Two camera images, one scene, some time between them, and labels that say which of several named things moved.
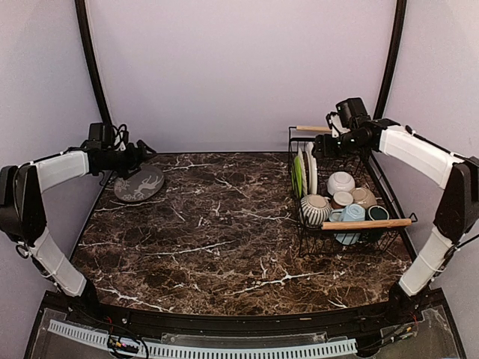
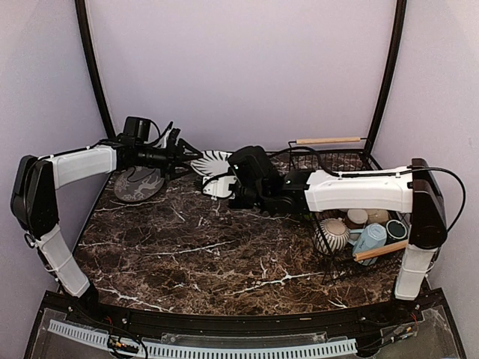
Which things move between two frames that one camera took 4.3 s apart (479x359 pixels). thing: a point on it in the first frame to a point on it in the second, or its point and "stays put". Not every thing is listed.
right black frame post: [387, 84] stays put
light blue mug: [347, 238] to [374, 235]
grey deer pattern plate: [140, 185] stays put
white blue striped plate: [312, 168] to [212, 161]
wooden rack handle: [365, 224] to [380, 250]
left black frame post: [84, 26] stays put
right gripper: [324, 149] to [234, 206]
